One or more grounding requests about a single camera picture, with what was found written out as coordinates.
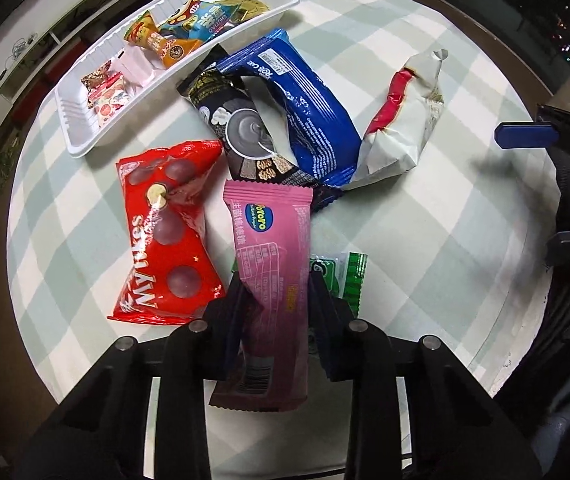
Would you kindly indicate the blue cake roll packet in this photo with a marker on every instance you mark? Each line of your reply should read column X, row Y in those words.
column 310, row 105

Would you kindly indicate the green snack packet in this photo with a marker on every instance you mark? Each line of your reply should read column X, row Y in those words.
column 350, row 280

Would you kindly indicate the small white strawberry packet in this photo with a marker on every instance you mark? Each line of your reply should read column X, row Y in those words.
column 110, row 102

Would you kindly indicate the bright pink snack packet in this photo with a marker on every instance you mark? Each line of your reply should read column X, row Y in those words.
column 270, row 240

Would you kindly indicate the white plastic tray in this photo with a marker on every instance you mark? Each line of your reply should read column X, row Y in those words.
column 75, row 125

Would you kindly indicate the white and red packet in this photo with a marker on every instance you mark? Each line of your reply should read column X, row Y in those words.
column 405, row 130

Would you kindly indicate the black snack packet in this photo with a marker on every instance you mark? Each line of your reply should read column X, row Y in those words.
column 235, row 125

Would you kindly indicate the brown heart print packet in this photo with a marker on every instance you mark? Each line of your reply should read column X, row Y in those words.
column 97, row 77

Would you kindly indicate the green checked tablecloth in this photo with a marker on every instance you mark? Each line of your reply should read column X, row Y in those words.
column 415, row 260

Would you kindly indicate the orange candy packet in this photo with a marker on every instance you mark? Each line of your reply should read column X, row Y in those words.
column 165, row 47

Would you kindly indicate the long pale pink packet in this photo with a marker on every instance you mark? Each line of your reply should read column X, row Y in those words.
column 135, row 67

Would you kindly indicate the white television cabinet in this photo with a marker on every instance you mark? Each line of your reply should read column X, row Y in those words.
column 65, row 15

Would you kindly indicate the light blue panda packet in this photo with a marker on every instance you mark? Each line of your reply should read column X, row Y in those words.
column 205, row 22

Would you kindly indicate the gold wafer packet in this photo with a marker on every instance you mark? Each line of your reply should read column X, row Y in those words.
column 250, row 7

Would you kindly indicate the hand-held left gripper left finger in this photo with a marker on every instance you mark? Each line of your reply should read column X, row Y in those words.
column 230, row 320

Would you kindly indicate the red chocolate ball bag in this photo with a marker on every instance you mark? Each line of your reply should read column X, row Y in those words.
column 165, row 240

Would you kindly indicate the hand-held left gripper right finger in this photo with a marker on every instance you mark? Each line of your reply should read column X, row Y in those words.
column 327, row 330

